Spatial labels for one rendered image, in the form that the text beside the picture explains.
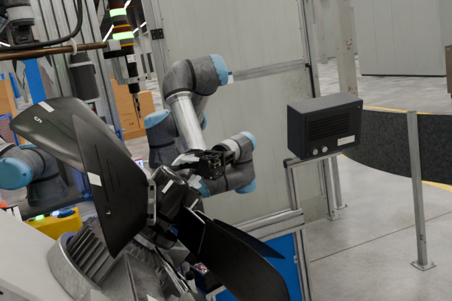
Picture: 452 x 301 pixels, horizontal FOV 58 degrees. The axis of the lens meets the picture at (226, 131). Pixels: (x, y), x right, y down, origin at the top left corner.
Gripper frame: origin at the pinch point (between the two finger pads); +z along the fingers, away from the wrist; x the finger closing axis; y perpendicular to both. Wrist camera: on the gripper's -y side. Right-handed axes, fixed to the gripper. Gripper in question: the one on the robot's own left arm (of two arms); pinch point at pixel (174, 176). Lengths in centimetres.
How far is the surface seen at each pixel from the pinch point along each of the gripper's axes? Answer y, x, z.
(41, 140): -5.1, -19.1, 32.2
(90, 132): 18.8, -24.3, 37.9
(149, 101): -530, 107, -519
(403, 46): -141, 56, -1030
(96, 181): 25, -19, 42
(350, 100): 26, -8, -69
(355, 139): 27, 8, -72
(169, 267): 22.3, 4.7, 28.2
